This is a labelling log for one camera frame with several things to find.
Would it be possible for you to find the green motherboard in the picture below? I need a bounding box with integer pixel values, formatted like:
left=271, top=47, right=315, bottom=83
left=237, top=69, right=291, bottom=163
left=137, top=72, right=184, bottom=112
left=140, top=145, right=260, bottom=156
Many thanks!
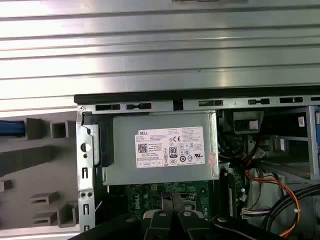
left=124, top=179, right=248, bottom=226

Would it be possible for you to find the grey power supply unit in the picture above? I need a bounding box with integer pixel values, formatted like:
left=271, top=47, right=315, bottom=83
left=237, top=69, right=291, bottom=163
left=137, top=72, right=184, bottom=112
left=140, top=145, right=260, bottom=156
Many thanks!
left=102, top=109, right=221, bottom=187

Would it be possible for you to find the black cable bundle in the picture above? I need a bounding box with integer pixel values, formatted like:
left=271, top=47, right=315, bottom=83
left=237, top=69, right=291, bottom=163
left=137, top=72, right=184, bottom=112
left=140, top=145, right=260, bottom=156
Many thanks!
left=259, top=184, right=320, bottom=240

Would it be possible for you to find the orange wire bundle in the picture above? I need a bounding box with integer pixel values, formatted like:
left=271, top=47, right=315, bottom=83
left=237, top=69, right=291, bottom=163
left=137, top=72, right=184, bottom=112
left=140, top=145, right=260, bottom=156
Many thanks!
left=244, top=159, right=301, bottom=238

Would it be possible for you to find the black PC case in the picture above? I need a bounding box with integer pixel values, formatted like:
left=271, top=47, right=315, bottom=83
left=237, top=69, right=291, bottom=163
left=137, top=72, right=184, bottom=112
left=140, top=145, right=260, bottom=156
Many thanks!
left=73, top=86, right=320, bottom=240

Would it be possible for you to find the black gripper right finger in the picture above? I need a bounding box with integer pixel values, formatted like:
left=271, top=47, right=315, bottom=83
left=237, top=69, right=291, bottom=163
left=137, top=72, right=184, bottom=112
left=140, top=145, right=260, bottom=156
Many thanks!
left=172, top=191, right=286, bottom=240

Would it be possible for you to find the grey parts rack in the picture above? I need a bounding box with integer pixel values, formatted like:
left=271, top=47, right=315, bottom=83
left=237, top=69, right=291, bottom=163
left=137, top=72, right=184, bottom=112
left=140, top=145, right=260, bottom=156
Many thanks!
left=0, top=111, right=81, bottom=236

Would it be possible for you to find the metal optical drive cage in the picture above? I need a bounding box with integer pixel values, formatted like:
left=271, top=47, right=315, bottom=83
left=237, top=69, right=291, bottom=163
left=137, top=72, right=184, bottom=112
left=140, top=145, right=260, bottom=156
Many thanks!
left=249, top=104, right=320, bottom=181

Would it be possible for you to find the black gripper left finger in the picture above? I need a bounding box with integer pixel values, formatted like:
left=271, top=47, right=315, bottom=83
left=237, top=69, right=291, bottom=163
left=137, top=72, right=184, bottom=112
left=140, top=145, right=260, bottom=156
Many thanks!
left=72, top=191, right=176, bottom=240

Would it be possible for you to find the RAM stick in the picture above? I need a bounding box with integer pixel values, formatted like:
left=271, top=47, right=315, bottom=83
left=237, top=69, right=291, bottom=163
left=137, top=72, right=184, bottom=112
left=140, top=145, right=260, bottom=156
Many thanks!
left=231, top=172, right=238, bottom=218
left=225, top=172, right=232, bottom=218

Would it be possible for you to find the hard disk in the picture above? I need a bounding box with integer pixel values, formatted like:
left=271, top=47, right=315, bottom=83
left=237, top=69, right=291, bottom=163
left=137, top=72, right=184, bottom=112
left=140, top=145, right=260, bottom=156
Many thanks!
left=0, top=119, right=23, bottom=138

